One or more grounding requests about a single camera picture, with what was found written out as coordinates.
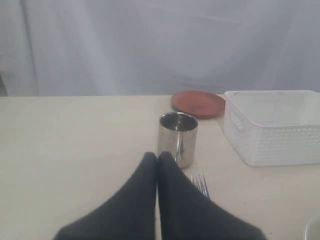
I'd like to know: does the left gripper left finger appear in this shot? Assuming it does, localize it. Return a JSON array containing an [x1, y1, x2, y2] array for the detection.
[[54, 152, 157, 240]]

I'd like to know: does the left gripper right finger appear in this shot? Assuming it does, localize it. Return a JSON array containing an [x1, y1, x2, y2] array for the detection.
[[157, 152, 266, 240]]

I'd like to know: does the silver fork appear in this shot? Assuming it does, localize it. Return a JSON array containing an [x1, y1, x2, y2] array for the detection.
[[190, 172, 210, 199]]

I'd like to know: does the stainless steel cup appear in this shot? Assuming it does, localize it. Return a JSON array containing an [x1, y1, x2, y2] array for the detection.
[[157, 112, 198, 169]]

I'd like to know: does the brown wooden plate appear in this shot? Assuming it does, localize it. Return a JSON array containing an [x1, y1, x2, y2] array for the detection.
[[171, 90, 226, 119]]

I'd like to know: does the grey ceramic bowl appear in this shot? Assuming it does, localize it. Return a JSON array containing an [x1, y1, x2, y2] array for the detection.
[[303, 215, 320, 240]]

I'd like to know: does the white plastic woven basket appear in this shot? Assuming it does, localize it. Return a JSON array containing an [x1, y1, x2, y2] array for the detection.
[[223, 90, 320, 167]]

